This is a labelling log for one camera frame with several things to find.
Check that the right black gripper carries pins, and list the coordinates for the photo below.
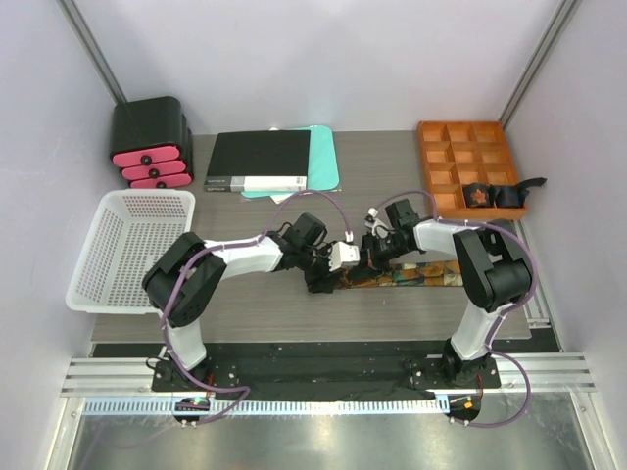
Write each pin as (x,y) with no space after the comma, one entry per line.
(370,262)

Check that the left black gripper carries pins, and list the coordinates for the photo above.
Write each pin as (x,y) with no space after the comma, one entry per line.
(317,283)

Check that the floral patterned necktie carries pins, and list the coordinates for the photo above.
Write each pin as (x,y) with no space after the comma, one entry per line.
(422,274)

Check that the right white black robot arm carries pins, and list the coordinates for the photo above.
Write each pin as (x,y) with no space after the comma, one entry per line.
(496,271)

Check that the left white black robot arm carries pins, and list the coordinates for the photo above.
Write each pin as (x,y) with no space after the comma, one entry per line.
(184,279)

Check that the rolled tie orange leaf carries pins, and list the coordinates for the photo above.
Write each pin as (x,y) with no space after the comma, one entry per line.
(477,195)

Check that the black notebook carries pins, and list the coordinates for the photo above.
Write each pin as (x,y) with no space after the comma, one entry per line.
(259,161)

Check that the orange compartment tray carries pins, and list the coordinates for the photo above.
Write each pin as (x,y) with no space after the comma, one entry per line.
(455,154)

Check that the rolled dark blue tie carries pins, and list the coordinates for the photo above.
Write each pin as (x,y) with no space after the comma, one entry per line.
(514,196)

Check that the white perforated plastic basket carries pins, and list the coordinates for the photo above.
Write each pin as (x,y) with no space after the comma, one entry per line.
(131,229)

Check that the black pink drawer organizer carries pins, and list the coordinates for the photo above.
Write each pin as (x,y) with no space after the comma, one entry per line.
(151,143)

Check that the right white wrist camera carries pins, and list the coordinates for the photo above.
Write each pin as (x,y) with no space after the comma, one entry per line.
(375,226)

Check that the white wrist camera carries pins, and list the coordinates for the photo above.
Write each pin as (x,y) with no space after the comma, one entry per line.
(375,226)
(343,255)

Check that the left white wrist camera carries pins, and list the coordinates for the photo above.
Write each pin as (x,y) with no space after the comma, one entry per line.
(343,255)

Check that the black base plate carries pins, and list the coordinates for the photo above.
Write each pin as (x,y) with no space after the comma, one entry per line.
(329,370)

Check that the white slotted cable duct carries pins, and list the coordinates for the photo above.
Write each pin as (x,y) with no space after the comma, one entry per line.
(187,407)

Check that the aluminium rail frame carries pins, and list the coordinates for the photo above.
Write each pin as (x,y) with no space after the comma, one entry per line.
(540,372)

